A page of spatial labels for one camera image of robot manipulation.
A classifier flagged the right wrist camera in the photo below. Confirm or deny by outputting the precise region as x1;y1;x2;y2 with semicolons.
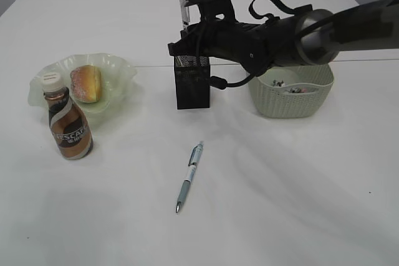
179;0;237;29

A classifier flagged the black mesh pen holder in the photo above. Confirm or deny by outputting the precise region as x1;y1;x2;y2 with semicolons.
174;55;210;110

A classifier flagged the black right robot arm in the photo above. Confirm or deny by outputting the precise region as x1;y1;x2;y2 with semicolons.
168;0;398;76

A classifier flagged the paper ball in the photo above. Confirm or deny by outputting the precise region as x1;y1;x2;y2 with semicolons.
272;80;286;87
284;87;308;94

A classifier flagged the green wavy glass plate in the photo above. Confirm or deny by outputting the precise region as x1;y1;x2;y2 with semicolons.
27;53;137;118

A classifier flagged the green plastic woven basket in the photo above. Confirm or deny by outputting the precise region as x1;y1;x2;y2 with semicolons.
248;64;334;118

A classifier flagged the blue-grey pen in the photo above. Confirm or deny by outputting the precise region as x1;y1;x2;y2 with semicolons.
175;141;204;214

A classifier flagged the brown Nescafe coffee bottle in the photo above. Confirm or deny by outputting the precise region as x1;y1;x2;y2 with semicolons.
41;72;94;160

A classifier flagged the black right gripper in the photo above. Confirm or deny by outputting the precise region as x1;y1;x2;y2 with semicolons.
168;21;268;70

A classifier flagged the sugared bread roll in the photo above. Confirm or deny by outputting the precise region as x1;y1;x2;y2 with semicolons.
70;65;102;103

